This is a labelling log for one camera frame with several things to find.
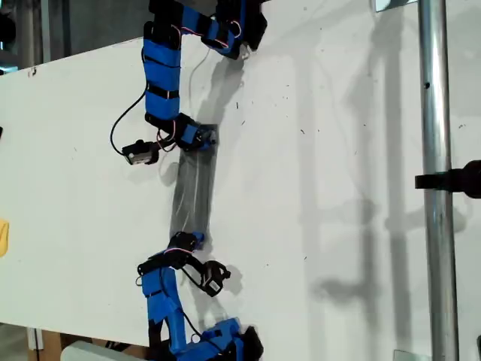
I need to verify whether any grey towel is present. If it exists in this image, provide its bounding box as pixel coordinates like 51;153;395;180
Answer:
168;123;219;251

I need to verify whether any white box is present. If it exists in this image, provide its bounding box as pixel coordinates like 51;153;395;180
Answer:
59;340;150;361

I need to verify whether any wooden board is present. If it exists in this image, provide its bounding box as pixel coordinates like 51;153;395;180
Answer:
40;329;63;361

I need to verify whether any yellow object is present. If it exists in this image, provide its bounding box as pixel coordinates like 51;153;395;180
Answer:
0;217;11;259

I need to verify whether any black round object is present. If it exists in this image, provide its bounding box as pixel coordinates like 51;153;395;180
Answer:
0;13;17;44

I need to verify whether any black camera box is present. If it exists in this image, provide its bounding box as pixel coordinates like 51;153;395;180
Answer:
122;138;153;167
201;260;232;298

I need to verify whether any black camera cable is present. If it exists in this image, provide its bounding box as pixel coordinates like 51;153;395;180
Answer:
109;88;148;155
179;306;202;339

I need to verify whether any white bracket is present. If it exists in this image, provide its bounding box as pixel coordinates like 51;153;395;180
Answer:
26;326;42;351

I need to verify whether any grey frame bar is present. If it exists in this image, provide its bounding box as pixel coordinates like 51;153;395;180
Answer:
40;0;52;63

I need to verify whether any steel post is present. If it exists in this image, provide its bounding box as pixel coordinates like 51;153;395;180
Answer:
416;0;460;361

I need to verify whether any black post clamp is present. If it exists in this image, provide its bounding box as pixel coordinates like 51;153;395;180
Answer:
414;159;481;200

